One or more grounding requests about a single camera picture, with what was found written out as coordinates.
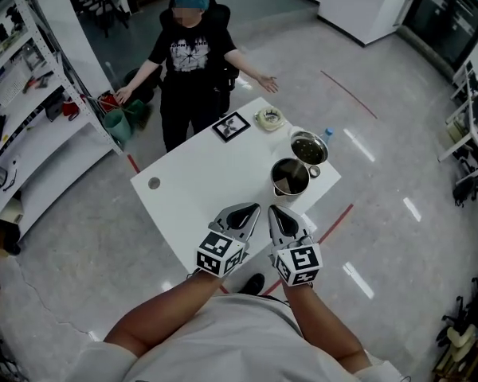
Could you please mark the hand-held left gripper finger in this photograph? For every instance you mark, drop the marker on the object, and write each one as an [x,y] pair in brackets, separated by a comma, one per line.
[221,223]
[253,229]

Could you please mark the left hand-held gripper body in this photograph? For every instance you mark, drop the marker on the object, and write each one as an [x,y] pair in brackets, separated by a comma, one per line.
[219,253]

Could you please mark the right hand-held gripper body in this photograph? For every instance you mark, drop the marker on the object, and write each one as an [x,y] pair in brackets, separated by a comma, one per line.
[298,263]

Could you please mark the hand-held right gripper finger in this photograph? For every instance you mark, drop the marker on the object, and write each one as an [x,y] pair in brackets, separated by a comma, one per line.
[274,233]
[302,231]

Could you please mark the beige tea bag packet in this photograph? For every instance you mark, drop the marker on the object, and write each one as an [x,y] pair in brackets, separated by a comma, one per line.
[283,184]

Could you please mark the white electric kettle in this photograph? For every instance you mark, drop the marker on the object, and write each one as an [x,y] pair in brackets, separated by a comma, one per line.
[298,173]

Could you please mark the person's right forearm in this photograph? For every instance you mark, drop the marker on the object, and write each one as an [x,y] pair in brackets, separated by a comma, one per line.
[322,324]

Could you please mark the person's left forearm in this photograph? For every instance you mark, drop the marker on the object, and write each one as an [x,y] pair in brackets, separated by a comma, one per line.
[163,316]

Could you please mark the person's right shoe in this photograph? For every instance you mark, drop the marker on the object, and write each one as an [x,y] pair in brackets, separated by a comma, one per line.
[253,285]

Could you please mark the person's white shirt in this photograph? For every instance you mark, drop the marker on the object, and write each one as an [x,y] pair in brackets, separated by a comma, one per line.
[223,340]

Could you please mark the clear water bottle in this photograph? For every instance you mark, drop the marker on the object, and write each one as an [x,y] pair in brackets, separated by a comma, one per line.
[327,134]

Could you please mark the beige tape roll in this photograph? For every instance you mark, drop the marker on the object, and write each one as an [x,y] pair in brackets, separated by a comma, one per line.
[269,119]

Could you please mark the green bucket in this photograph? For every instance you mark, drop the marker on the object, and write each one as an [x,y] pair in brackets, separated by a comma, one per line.
[136,111]
[117,127]

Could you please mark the red tool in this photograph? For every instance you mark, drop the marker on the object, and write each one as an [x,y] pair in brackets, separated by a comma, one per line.
[70,107]

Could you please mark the white shelf unit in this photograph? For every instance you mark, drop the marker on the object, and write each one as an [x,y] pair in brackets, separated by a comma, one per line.
[44,145]

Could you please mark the white desk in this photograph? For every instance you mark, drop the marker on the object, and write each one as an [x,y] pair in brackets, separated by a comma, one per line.
[470,114]

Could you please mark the black double door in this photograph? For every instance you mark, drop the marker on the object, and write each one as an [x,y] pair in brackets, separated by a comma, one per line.
[446,18]

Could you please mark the black picture frame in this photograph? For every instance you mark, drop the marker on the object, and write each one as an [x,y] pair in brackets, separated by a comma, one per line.
[231,127]

